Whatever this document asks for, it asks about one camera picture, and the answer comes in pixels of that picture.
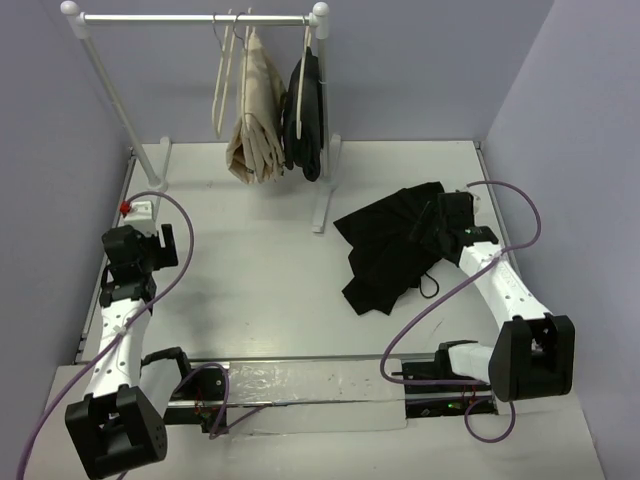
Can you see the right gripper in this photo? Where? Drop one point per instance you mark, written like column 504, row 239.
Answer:
column 446, row 255

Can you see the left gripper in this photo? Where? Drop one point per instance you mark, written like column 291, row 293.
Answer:
column 166, row 256

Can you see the black trousers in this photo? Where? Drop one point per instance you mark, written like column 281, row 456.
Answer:
column 304, row 152
column 394, row 242

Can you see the cream wooden hanger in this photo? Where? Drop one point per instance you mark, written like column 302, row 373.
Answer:
column 221, row 87

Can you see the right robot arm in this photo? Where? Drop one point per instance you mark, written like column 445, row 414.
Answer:
column 534, row 351

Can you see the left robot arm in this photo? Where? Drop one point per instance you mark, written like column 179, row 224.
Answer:
column 118, row 425

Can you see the beige trousers on hanger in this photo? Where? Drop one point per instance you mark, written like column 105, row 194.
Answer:
column 255, row 153

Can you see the black trousers on hanger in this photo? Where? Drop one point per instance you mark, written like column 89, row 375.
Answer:
column 304, row 152

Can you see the cream hanger under beige trousers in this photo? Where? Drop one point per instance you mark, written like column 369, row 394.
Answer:
column 244, row 72

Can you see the cream hanger under black trousers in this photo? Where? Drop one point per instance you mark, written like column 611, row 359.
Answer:
column 300, row 92

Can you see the white clothes rack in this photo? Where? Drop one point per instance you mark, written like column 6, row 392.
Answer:
column 315, row 25

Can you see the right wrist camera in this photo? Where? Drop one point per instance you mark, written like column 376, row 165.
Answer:
column 476, row 199

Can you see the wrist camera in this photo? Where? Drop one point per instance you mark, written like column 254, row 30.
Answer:
column 139, row 214
column 476, row 199

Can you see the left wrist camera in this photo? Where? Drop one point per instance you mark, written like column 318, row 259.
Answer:
column 139, row 214

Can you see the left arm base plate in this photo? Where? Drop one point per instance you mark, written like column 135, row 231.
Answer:
column 201, row 400

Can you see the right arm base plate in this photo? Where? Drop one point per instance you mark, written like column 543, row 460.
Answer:
column 440, row 400

